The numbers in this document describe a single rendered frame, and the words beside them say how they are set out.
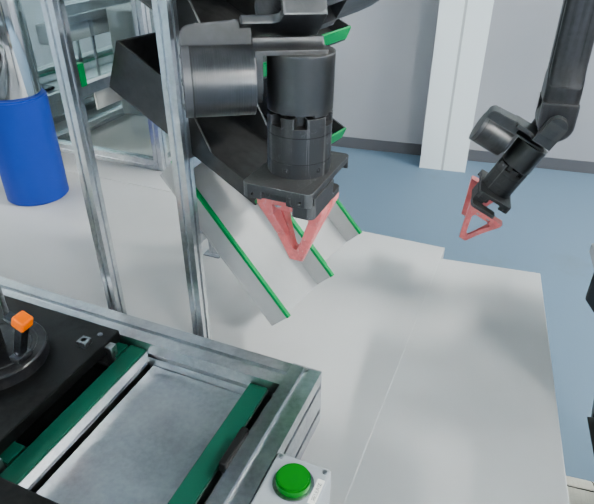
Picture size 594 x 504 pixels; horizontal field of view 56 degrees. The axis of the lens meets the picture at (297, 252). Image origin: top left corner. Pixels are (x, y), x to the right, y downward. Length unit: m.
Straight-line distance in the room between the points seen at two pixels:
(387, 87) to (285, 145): 3.56
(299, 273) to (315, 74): 0.51
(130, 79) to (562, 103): 0.67
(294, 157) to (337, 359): 0.56
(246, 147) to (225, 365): 0.32
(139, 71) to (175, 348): 0.40
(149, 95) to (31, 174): 0.80
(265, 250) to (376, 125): 3.28
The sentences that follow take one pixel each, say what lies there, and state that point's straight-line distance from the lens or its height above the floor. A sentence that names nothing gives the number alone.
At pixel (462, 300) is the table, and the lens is 1.17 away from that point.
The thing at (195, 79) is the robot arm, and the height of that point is 1.41.
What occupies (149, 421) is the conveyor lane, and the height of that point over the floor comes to 0.92.
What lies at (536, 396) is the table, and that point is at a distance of 1.00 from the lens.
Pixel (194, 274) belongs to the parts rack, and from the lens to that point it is 0.86.
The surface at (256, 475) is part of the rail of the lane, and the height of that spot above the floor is 0.96.
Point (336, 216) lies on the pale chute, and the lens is 1.04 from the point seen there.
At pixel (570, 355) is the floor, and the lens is 2.52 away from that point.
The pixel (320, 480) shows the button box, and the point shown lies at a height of 0.96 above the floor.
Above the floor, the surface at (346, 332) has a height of 0.86.
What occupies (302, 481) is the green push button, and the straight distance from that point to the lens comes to 0.69.
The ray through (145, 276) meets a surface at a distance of 1.23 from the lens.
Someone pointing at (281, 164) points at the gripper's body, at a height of 1.34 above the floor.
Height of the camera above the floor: 1.53
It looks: 32 degrees down
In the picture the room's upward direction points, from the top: straight up
